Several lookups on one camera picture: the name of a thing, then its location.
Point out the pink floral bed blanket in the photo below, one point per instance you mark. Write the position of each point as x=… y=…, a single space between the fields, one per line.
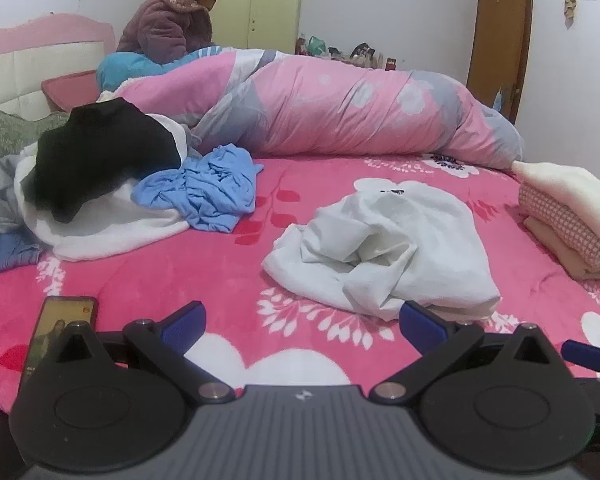
x=180 y=270

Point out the beige folded cloth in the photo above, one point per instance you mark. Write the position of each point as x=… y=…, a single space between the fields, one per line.
x=565 y=255

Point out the white button shirt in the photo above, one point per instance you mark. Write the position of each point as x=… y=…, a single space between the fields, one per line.
x=380 y=240

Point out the light blue garment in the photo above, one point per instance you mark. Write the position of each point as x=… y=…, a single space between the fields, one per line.
x=205 y=190

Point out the blue face mask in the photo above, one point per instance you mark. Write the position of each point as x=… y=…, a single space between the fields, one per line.
x=499 y=99

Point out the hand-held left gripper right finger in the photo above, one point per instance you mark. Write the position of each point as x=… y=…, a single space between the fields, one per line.
x=420 y=324

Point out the teal blue cloth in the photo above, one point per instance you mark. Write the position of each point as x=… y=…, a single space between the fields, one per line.
x=125 y=67

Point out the pale yellow wardrobe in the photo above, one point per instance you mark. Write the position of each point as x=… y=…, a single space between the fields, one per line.
x=275 y=5

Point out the dark blue garment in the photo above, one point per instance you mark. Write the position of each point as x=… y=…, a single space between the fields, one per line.
x=5 y=255

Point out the grey garment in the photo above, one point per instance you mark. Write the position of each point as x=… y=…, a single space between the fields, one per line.
x=0 y=195

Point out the pink white headboard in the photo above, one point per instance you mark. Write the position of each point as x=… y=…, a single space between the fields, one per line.
x=30 y=65

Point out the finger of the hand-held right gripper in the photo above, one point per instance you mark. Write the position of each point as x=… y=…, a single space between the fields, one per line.
x=582 y=353

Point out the black garment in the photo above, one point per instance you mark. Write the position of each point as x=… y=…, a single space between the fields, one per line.
x=100 y=150

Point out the green patterned cushion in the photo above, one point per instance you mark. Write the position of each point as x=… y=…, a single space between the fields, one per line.
x=5 y=135

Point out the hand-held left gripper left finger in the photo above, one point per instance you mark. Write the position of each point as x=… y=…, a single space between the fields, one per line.
x=182 y=327

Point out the brown wooden door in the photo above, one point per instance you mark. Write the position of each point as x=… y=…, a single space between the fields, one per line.
x=495 y=35

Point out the pink pillow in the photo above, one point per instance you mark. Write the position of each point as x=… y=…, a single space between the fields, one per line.
x=75 y=90

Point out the black smartphone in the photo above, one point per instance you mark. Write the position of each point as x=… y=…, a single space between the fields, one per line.
x=55 y=325

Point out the hanging yellowish cloth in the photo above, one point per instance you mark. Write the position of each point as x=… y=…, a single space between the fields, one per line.
x=570 y=7

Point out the pink grey floral duvet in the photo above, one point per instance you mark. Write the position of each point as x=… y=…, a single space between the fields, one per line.
x=330 y=100

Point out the clutter of bags and boxes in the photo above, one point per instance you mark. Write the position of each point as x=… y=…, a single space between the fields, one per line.
x=350 y=52

